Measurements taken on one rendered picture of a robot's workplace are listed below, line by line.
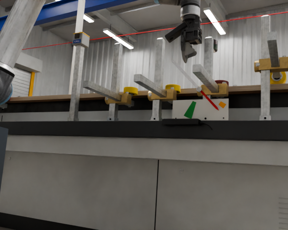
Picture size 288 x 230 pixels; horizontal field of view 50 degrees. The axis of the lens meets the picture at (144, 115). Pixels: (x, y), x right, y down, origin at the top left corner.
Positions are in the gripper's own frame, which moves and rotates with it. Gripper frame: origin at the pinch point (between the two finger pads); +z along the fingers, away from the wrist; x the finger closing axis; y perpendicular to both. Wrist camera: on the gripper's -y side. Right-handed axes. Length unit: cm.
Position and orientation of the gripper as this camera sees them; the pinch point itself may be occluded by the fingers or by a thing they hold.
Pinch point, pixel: (184, 60)
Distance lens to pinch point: 144.3
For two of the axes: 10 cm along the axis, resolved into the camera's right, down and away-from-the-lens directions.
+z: -0.6, 9.9, -1.6
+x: 4.3, 1.7, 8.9
